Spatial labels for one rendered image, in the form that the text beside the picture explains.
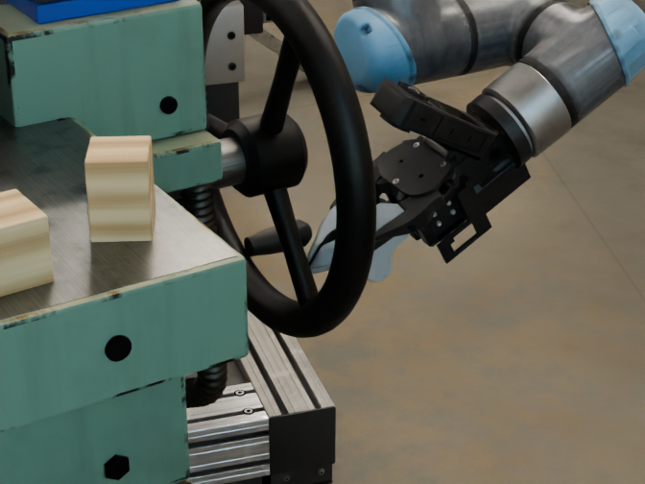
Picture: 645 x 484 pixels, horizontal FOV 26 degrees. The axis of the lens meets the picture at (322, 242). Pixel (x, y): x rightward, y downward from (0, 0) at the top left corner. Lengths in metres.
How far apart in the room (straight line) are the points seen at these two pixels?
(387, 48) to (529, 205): 1.74
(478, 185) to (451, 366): 1.15
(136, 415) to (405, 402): 1.44
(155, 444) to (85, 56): 0.25
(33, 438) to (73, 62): 0.24
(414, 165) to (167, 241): 0.48
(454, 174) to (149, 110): 0.33
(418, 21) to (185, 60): 0.34
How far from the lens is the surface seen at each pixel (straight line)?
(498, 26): 1.27
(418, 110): 1.12
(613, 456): 2.16
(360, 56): 1.21
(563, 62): 1.21
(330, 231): 1.17
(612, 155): 3.20
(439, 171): 1.17
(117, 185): 0.72
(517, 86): 1.20
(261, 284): 1.13
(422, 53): 1.22
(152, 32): 0.91
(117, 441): 0.84
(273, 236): 1.16
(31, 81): 0.89
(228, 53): 1.57
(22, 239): 0.69
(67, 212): 0.78
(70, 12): 0.90
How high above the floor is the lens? 1.23
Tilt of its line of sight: 27 degrees down
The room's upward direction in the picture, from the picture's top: straight up
